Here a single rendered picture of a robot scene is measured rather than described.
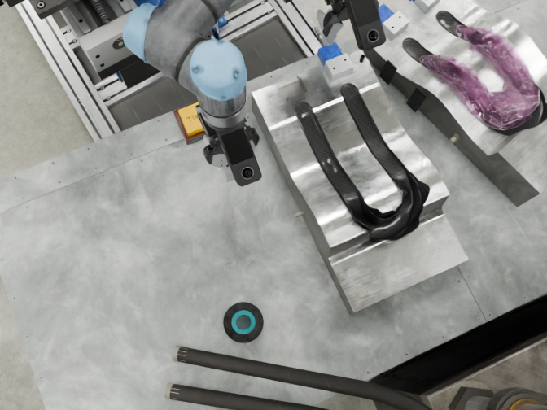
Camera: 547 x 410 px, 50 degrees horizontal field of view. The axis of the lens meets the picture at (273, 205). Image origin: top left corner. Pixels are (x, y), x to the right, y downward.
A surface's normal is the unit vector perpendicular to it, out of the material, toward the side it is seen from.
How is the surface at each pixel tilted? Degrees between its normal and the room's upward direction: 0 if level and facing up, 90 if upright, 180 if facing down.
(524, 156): 0
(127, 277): 0
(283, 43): 0
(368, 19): 31
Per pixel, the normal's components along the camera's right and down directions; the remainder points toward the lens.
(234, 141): 0.21, 0.22
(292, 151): 0.05, -0.21
